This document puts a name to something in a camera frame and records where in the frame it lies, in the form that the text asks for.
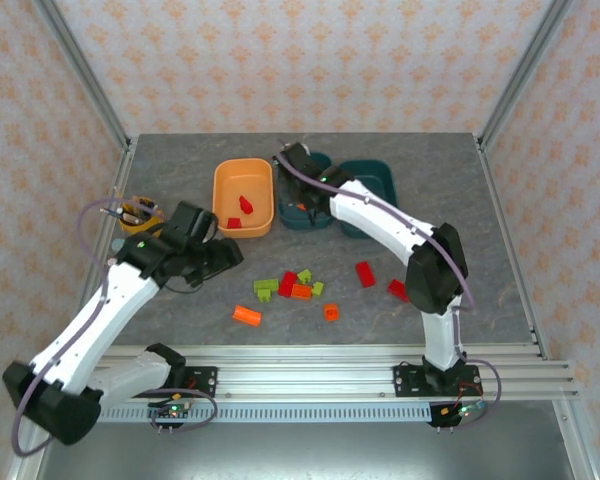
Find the grey metal panel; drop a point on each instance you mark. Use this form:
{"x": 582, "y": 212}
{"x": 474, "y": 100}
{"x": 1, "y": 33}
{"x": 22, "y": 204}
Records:
{"x": 305, "y": 455}

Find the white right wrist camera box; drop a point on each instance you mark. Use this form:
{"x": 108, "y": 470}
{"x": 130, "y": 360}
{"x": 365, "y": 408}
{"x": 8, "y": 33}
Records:
{"x": 304, "y": 147}

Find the black marker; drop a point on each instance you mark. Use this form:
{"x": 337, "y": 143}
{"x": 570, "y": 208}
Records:
{"x": 150, "y": 205}

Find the teal plastic container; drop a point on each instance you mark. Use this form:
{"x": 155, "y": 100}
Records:
{"x": 375, "y": 175}
{"x": 300, "y": 220}

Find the aluminium frame post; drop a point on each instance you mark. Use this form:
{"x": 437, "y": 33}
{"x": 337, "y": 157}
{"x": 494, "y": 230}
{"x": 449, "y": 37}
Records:
{"x": 20, "y": 472}
{"x": 525, "y": 75}
{"x": 577, "y": 445}
{"x": 80, "y": 75}

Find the yellow pen cup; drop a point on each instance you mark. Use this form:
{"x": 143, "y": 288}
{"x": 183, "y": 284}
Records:
{"x": 135, "y": 225}

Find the green lego brick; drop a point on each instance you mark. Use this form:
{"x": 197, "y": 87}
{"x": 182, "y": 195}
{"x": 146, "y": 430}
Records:
{"x": 266, "y": 285}

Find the circuit board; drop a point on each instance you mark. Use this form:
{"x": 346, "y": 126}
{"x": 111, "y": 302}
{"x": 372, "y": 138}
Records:
{"x": 172, "y": 411}
{"x": 462, "y": 411}

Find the small green lego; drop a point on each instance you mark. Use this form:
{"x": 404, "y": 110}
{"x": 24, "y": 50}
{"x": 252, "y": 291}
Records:
{"x": 318, "y": 288}
{"x": 304, "y": 275}
{"x": 264, "y": 296}

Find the black silver pen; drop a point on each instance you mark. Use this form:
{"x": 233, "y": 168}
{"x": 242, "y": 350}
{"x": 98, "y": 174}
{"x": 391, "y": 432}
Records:
{"x": 117, "y": 212}

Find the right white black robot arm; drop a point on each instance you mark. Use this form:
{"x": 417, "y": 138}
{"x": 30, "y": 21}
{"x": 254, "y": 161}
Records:
{"x": 380, "y": 220}

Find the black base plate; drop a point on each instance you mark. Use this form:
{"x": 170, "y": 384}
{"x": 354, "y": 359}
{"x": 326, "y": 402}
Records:
{"x": 410, "y": 380}
{"x": 202, "y": 380}

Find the brown wooden stick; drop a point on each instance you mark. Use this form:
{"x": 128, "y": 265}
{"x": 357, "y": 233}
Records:
{"x": 139, "y": 205}

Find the long red lego brick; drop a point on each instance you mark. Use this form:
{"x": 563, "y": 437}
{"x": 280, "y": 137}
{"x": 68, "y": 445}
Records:
{"x": 287, "y": 284}

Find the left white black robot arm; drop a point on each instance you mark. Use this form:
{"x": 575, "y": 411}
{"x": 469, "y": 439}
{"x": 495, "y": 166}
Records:
{"x": 80, "y": 340}

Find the left circuit board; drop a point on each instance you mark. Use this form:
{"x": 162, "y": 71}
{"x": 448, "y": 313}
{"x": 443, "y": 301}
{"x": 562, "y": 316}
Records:
{"x": 172, "y": 411}

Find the red lego piece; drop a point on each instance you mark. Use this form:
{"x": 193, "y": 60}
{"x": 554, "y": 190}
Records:
{"x": 234, "y": 223}

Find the yellow pencil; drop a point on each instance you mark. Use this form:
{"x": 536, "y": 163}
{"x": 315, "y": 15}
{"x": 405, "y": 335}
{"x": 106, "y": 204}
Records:
{"x": 121, "y": 196}

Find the right circuit board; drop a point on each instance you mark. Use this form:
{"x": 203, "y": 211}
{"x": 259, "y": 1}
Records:
{"x": 462, "y": 411}

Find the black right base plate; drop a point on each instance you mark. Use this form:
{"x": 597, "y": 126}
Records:
{"x": 410, "y": 380}

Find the aluminium front rail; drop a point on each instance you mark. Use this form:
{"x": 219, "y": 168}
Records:
{"x": 305, "y": 372}

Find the orange curved lego piece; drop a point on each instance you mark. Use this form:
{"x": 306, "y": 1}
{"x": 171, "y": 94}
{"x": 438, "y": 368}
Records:
{"x": 247, "y": 315}

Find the orange plastic container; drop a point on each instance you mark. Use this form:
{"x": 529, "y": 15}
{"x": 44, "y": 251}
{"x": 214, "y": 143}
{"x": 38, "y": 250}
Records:
{"x": 243, "y": 185}

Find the small red lego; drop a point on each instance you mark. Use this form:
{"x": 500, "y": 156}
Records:
{"x": 246, "y": 204}

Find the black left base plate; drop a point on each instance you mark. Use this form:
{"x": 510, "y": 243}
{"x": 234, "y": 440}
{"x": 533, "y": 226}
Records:
{"x": 202, "y": 380}

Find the aluminium side rail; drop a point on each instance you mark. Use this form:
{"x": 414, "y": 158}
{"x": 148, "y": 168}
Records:
{"x": 124, "y": 170}
{"x": 497, "y": 200}

